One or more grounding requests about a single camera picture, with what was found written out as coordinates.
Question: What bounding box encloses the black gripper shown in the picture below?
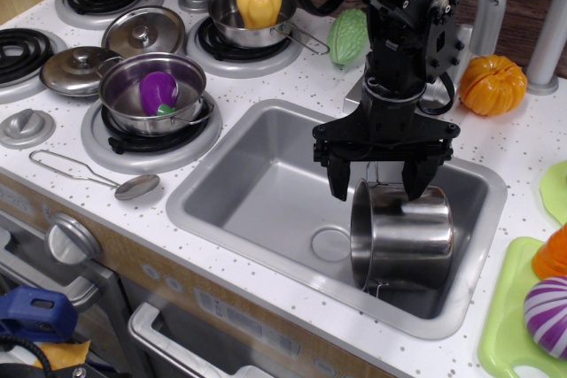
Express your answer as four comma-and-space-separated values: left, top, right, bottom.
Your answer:
313, 78, 460, 201

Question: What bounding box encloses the tall stainless steel pot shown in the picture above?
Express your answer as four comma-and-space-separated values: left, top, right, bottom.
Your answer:
350, 180, 454, 291

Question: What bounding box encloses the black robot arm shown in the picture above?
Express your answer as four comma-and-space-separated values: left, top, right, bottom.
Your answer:
299, 0, 463, 199

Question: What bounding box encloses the silver toy sink basin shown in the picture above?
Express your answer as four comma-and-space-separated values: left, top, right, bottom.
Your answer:
167, 100, 507, 339

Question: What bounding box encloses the steel pot with eggplant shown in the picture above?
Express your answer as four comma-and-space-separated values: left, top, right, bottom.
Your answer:
97, 52, 214, 137

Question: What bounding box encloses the steel pot lid rear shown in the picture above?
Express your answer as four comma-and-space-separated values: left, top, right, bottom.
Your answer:
101, 6, 186, 58

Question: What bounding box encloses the steel pot lid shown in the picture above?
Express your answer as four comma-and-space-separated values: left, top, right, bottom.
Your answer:
39, 46, 122, 97
101, 6, 186, 58

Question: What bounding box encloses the steel pot lid front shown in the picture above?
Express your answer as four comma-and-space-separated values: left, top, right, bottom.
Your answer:
39, 46, 122, 97

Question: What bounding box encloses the green toy bitter gourd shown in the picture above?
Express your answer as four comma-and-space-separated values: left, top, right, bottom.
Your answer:
327, 9, 369, 66

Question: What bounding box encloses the orange toy pumpkin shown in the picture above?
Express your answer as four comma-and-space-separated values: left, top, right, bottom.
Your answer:
457, 55, 527, 117

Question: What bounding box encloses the light green plate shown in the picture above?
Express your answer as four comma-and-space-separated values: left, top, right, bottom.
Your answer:
540, 161, 566, 225

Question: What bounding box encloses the silver toy faucet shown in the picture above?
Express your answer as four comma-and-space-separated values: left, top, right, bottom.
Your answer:
343, 0, 508, 142

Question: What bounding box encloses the orange plastic cup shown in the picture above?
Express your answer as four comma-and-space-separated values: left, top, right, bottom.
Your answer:
532, 225, 567, 280

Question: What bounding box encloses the yellow toy bell pepper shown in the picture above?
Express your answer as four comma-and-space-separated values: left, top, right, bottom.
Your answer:
236, 0, 283, 29

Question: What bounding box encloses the light green plastic tray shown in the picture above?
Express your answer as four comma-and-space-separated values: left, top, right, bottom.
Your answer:
478, 236, 566, 377

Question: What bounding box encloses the purple white striped toy onion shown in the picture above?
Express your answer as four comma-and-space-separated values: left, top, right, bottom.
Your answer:
524, 276, 566, 360

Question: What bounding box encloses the black coil burner rear right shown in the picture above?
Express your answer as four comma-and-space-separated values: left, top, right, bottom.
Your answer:
185, 18, 302, 79

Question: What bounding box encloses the black coil burner front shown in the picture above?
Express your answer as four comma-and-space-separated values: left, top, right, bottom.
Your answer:
81, 101, 221, 174

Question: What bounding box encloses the purple toy eggplant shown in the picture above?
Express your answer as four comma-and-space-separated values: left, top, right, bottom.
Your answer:
138, 72, 179, 116

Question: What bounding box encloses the grey oven dial knob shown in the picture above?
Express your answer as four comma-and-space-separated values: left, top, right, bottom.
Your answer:
44, 212, 102, 266

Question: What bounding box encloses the grey stove knob front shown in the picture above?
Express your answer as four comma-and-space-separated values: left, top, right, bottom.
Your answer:
1, 109, 56, 149

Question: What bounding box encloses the blue clamp tool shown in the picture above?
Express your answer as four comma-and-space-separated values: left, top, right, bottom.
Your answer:
1, 286, 79, 343

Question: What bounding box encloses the orange cloth scrap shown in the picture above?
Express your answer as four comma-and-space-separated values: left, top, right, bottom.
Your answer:
39, 340, 91, 371

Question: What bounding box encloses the black coil burner far left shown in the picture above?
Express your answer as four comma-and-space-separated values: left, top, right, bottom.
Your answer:
1, 28, 67, 104

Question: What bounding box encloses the grey vertical post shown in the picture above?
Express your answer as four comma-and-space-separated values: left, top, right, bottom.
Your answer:
524, 0, 566, 96

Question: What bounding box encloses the small steel pan with handle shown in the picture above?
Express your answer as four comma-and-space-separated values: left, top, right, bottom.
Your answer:
208, 0, 330, 55

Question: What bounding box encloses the metal wire-handled spoon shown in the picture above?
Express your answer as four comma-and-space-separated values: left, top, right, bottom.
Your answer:
28, 149, 160, 201

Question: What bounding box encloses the silver oven door handle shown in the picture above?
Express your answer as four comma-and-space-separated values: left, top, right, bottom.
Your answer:
128, 302, 287, 377

